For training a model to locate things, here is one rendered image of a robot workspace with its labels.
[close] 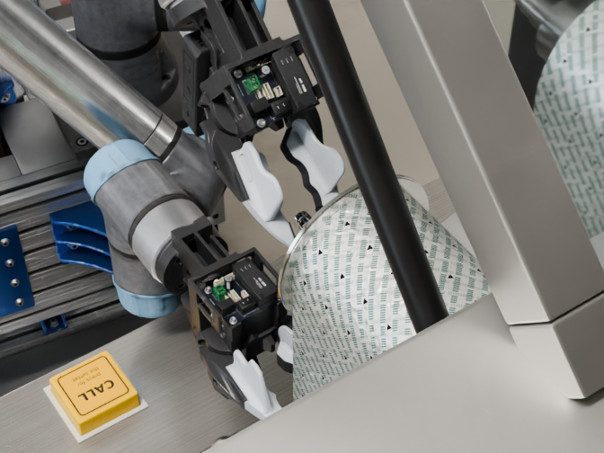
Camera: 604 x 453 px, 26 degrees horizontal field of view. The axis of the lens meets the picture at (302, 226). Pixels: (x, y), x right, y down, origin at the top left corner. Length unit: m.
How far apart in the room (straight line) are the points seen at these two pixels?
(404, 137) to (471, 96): 2.53
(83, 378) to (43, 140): 0.62
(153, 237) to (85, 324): 1.14
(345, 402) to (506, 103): 0.12
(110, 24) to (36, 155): 0.27
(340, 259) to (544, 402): 0.53
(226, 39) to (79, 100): 0.40
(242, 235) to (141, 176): 1.51
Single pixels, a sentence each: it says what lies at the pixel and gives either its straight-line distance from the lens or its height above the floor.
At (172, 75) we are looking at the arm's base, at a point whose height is 0.84.
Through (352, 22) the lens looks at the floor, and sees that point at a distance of 3.29.
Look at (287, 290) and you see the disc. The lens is 1.04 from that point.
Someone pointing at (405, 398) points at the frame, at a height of 1.65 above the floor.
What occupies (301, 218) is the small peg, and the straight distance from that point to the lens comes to 1.07.
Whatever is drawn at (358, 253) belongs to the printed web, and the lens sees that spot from 0.98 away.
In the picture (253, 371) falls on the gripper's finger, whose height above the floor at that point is 1.14.
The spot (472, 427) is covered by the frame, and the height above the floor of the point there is 1.65.
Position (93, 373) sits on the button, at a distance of 1.40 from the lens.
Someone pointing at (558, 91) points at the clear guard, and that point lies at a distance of 0.49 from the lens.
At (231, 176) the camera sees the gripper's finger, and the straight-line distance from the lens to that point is 1.05.
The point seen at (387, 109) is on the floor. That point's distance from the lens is 3.05.
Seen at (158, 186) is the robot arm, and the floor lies 1.15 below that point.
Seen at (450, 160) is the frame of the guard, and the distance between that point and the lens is 0.47.
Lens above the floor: 2.04
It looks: 47 degrees down
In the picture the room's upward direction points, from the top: straight up
